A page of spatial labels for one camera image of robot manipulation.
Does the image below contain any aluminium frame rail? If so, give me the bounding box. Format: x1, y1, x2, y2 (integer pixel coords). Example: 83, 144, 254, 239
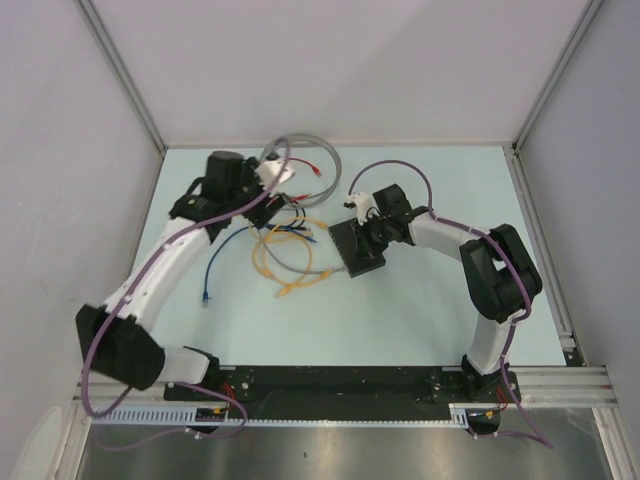
89, 366, 618, 408

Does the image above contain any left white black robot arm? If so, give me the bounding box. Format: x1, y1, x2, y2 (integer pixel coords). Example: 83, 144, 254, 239
76, 151, 294, 400

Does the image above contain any blue ethernet cable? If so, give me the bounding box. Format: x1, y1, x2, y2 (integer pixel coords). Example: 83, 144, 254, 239
200, 221, 321, 306

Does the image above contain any black ethernet cable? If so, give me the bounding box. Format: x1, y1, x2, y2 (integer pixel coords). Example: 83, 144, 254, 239
249, 207, 321, 236

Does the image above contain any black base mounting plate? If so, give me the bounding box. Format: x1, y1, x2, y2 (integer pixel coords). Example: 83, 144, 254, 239
163, 364, 522, 422

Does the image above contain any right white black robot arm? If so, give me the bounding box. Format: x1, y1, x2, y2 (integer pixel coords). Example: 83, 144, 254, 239
345, 184, 542, 401

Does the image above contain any red ethernet cable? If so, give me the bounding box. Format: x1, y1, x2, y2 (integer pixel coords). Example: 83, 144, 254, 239
284, 156, 324, 203

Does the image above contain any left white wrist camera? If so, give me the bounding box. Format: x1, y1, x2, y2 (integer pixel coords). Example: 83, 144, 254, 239
255, 158, 295, 194

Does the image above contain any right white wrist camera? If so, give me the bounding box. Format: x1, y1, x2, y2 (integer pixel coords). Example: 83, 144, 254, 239
344, 192, 379, 225

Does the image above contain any grey slotted cable duct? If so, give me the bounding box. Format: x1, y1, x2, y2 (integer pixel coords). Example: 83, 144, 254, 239
95, 405, 469, 429

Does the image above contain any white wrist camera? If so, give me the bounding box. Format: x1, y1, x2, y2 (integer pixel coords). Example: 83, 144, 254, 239
344, 192, 379, 225
255, 158, 295, 194

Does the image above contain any grey ethernet cable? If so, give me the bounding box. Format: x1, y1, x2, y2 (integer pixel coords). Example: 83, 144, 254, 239
254, 132, 346, 275

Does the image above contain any black network switch box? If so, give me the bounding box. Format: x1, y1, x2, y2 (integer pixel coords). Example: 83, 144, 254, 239
329, 220, 386, 278

